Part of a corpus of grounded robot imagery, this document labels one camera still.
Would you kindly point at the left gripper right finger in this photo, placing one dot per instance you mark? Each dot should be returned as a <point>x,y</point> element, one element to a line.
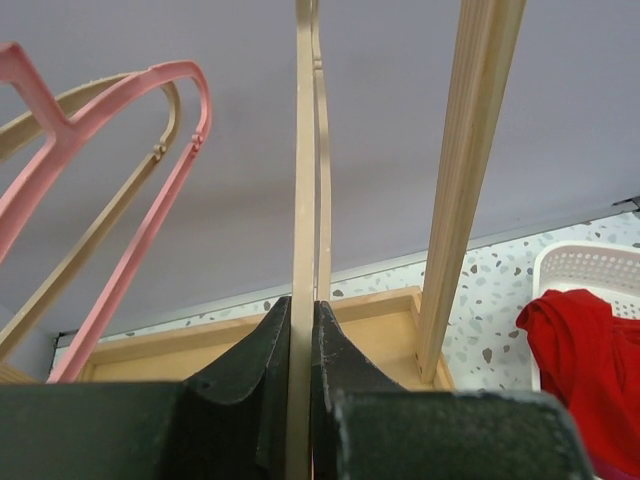
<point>337,366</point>

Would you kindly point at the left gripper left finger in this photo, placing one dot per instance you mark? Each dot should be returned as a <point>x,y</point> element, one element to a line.
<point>230,421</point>

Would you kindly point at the beige wooden hanger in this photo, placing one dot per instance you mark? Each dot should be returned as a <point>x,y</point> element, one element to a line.
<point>312,232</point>

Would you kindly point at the wooden hanger rack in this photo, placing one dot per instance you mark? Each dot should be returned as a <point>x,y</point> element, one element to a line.
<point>486,37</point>

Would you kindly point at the red t shirt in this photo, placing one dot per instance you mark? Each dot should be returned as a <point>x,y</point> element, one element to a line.
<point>589,360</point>

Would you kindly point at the white perforated laundry basket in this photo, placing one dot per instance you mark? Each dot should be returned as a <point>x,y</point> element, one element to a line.
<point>609,272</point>

